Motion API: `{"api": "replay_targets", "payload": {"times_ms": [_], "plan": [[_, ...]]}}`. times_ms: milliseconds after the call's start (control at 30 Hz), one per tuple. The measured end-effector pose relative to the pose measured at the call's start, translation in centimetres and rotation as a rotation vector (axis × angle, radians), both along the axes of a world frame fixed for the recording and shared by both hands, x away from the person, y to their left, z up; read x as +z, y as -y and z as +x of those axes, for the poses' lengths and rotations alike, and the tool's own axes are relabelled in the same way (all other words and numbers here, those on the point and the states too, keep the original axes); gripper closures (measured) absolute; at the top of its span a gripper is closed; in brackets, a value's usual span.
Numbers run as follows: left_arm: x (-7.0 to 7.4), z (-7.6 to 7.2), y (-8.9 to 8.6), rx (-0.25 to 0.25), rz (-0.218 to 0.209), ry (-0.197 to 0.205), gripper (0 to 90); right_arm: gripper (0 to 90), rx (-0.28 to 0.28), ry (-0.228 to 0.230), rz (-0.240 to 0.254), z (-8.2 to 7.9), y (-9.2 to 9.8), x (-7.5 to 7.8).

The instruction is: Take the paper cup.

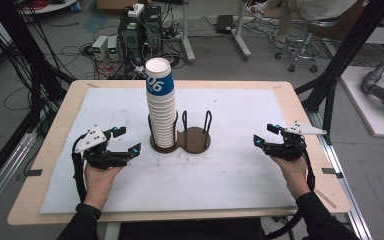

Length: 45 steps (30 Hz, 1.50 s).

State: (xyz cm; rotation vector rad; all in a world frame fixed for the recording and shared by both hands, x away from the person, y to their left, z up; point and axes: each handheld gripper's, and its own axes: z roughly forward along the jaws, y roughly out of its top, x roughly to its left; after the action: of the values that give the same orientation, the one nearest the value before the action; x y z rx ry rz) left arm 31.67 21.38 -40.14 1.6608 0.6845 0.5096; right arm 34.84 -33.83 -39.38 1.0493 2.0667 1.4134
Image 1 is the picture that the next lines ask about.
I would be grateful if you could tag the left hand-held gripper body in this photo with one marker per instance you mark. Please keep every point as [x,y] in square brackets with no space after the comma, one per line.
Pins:
[91,139]

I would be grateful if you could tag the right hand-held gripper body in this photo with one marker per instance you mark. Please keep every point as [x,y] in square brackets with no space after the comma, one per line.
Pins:
[288,148]

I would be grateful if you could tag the stack of paper cups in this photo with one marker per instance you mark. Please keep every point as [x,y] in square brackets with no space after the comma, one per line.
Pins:
[161,110]

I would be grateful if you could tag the person's right hand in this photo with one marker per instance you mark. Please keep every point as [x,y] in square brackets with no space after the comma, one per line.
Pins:
[295,176]

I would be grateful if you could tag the person's left hand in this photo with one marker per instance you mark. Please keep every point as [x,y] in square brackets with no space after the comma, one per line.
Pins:
[98,183]

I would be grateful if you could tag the light wooden table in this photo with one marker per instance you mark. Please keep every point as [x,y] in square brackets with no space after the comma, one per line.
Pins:
[313,186]

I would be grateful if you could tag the black tape strip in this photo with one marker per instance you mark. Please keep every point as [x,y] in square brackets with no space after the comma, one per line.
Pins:
[331,172]
[33,172]

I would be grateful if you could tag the white foam mat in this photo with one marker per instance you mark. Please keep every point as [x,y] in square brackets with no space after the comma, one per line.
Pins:
[213,180]

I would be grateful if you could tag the tan tape strip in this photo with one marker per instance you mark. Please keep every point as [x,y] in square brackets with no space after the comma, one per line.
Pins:
[325,198]

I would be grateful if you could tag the metal stool with casters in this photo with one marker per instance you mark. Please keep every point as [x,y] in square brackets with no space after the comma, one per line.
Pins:
[301,50]

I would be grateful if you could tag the silver power supply unit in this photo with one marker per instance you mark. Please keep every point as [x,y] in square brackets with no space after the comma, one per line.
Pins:
[112,48]
[99,46]

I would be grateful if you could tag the white floor platform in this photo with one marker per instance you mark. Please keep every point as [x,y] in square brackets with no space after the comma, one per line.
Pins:
[363,110]

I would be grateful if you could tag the white desk leg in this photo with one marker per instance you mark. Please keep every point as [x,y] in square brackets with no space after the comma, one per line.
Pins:
[241,40]
[187,40]

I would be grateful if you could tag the black computer tower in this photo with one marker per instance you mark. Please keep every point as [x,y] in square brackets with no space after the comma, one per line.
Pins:
[133,36]

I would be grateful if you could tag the black box on floor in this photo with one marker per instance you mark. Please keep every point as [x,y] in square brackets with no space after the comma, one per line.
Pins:
[224,24]

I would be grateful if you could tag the white power strip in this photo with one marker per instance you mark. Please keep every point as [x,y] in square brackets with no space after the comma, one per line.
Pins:
[136,10]

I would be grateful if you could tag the white round table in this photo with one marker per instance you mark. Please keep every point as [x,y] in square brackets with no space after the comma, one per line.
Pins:
[46,6]

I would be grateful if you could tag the aluminium rail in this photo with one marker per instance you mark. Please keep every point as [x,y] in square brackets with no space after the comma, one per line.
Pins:
[340,163]
[3,170]

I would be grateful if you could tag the black frame strut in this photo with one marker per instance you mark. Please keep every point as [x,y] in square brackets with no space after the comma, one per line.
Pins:
[343,56]

